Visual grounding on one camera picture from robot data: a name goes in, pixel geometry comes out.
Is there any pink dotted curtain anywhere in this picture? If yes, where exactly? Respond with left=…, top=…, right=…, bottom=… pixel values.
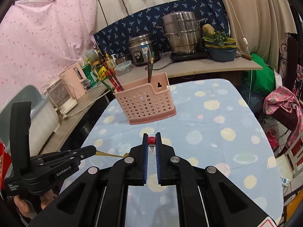
left=1, top=0, right=97, bottom=108

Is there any green chopstick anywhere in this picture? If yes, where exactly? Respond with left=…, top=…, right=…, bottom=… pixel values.
left=148, top=51, right=154, bottom=83
left=93, top=72, right=115, bottom=93

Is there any pink electric kettle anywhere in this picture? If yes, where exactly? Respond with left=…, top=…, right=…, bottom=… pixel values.
left=59, top=63, right=87, bottom=99

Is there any white power strip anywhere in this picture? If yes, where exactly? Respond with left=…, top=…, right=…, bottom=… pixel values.
left=281, top=176, right=290, bottom=187

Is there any pink floral cloth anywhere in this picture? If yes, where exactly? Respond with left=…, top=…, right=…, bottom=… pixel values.
left=262, top=86, right=302, bottom=148

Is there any clear food container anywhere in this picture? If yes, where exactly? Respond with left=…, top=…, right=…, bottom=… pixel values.
left=115, top=60, right=132, bottom=76

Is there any bright red chopstick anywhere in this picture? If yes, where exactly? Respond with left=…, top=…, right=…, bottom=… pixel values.
left=104, top=64, right=124, bottom=92

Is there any yellow oil bottle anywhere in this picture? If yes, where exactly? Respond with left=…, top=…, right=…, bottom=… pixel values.
left=105, top=51, right=116, bottom=70

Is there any person's left hand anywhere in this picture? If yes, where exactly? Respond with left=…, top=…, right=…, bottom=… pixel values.
left=14, top=190, right=58, bottom=219

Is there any gold flower spoon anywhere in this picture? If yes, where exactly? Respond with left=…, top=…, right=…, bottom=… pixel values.
left=95, top=151, right=128, bottom=158

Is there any large stainless steel steamer pot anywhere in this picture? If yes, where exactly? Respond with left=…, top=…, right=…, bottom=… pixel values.
left=161, top=11, right=203, bottom=55

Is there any pink perforated utensil holder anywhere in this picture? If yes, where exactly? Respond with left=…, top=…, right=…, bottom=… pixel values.
left=114, top=72, right=177, bottom=124

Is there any green snack package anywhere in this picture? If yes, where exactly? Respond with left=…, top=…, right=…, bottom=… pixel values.
left=82, top=64, right=98, bottom=86

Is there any silver rice cooker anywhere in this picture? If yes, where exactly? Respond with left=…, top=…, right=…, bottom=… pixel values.
left=128, top=33, right=160, bottom=67

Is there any dark red chopstick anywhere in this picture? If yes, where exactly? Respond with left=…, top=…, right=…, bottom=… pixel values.
left=101, top=63, right=123, bottom=92
left=147, top=49, right=151, bottom=83

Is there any green plastic bag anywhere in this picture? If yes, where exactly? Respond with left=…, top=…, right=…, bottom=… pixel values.
left=244, top=54, right=276, bottom=97

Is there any blue planet pattern tablecloth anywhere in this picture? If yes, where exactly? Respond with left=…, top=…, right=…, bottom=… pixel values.
left=59, top=78, right=284, bottom=227

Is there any navy floral cloth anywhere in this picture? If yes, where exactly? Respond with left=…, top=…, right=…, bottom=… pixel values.
left=94, top=0, right=230, bottom=55

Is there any blue basin with vegetables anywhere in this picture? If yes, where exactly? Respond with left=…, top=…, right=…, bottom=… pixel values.
left=202, top=24, right=237, bottom=62

